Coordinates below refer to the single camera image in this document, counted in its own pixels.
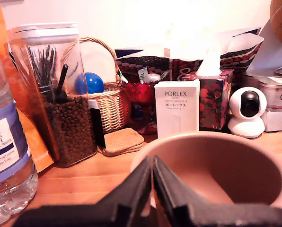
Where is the cork coaster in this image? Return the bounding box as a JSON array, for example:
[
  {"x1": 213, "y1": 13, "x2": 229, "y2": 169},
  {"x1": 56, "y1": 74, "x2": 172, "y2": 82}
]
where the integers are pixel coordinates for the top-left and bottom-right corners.
[
  {"x1": 101, "y1": 146, "x2": 144, "y2": 157},
  {"x1": 102, "y1": 141, "x2": 144, "y2": 153},
  {"x1": 102, "y1": 127, "x2": 144, "y2": 149}
]

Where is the pink ceramic cup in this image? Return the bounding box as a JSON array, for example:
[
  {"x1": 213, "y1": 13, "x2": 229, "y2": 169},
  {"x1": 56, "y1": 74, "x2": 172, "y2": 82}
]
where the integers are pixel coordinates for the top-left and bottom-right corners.
[{"x1": 130, "y1": 131, "x2": 282, "y2": 213}]

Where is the black label tag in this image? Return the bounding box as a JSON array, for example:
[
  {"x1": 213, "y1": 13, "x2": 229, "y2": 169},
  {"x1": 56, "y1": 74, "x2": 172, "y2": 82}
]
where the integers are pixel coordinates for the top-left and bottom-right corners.
[{"x1": 90, "y1": 100, "x2": 106, "y2": 148}]

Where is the white Porlex box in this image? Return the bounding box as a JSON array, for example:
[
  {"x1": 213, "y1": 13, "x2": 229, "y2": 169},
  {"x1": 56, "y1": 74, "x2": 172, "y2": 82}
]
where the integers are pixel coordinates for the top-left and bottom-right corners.
[{"x1": 154, "y1": 79, "x2": 201, "y2": 140}]

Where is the clear coffee bean jar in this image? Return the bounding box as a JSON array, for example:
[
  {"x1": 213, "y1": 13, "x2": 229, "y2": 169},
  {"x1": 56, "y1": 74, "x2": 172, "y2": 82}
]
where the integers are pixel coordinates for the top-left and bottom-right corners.
[{"x1": 7, "y1": 22, "x2": 99, "y2": 168}]

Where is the floral tissue box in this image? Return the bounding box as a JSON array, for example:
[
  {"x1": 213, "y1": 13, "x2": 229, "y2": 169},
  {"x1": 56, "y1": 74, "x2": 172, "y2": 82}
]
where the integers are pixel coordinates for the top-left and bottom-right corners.
[{"x1": 182, "y1": 69, "x2": 234, "y2": 130}]

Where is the orange paper bag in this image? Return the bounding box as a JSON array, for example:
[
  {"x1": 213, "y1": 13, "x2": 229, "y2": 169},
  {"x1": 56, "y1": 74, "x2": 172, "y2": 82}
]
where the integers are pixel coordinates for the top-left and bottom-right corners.
[{"x1": 0, "y1": 0, "x2": 55, "y2": 173}]

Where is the blue ball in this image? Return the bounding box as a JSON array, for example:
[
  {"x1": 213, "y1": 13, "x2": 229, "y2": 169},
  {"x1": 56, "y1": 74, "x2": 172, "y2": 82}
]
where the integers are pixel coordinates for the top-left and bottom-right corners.
[{"x1": 74, "y1": 72, "x2": 106, "y2": 94}]

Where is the green white sachet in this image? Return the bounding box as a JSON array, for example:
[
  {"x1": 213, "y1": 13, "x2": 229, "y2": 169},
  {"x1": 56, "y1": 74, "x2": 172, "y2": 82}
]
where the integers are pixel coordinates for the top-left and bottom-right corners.
[{"x1": 136, "y1": 67, "x2": 149, "y2": 83}]

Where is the white cardboard box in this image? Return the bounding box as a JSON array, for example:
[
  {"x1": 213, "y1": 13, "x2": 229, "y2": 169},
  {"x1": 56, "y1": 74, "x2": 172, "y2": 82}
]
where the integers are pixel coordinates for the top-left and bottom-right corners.
[{"x1": 261, "y1": 110, "x2": 282, "y2": 132}]

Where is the red dotted patterned bag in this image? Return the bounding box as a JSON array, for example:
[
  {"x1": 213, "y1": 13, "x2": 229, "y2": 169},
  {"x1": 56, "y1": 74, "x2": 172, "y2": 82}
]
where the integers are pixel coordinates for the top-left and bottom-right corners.
[{"x1": 114, "y1": 27, "x2": 264, "y2": 88}]

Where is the black scoop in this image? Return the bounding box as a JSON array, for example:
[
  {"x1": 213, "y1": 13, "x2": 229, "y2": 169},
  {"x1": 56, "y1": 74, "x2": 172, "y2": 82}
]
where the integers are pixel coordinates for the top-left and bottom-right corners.
[{"x1": 55, "y1": 64, "x2": 70, "y2": 103}]

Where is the white tissue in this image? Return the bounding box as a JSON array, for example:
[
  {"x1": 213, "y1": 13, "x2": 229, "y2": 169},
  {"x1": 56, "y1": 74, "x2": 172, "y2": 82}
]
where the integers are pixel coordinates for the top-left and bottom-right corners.
[{"x1": 195, "y1": 47, "x2": 222, "y2": 77}]

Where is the clear plastic water bottle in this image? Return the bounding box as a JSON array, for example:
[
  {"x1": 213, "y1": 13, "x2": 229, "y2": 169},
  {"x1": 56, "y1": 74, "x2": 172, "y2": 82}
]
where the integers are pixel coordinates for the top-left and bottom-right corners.
[{"x1": 0, "y1": 46, "x2": 39, "y2": 227}]

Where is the silver tin can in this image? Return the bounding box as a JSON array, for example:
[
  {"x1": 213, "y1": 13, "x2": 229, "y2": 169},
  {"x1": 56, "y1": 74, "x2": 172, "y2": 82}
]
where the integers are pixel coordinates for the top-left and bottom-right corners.
[{"x1": 241, "y1": 66, "x2": 282, "y2": 112}]

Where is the wicker basket with handle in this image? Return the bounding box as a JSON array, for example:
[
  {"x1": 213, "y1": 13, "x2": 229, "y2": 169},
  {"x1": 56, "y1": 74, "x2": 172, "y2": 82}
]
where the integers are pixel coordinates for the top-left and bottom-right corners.
[{"x1": 62, "y1": 36, "x2": 132, "y2": 134}]

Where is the white security camera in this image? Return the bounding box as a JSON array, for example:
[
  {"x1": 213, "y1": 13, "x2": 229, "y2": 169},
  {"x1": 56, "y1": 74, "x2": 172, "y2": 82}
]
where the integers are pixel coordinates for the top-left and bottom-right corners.
[{"x1": 227, "y1": 87, "x2": 267, "y2": 139}]

